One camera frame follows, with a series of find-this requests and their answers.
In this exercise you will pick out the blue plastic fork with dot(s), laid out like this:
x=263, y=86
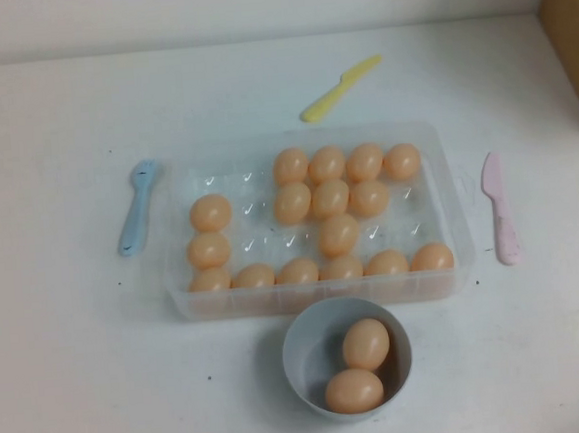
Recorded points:
x=134, y=218

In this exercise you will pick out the blue-grey round bowl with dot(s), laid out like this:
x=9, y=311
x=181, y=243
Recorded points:
x=305, y=355

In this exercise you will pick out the pink plastic knife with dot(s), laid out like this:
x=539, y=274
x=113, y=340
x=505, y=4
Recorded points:
x=501, y=220

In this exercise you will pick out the yellow plastic knife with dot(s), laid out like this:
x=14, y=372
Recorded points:
x=340, y=89

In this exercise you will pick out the clear plastic egg box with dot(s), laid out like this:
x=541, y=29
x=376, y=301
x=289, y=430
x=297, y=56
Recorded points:
x=425, y=286

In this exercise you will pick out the orange plastic egg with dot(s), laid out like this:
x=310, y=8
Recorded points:
x=368, y=197
x=292, y=203
x=252, y=276
x=296, y=271
x=326, y=165
x=431, y=257
x=339, y=235
x=340, y=269
x=354, y=392
x=210, y=212
x=290, y=166
x=385, y=263
x=208, y=249
x=329, y=199
x=209, y=281
x=401, y=161
x=364, y=162
x=366, y=344

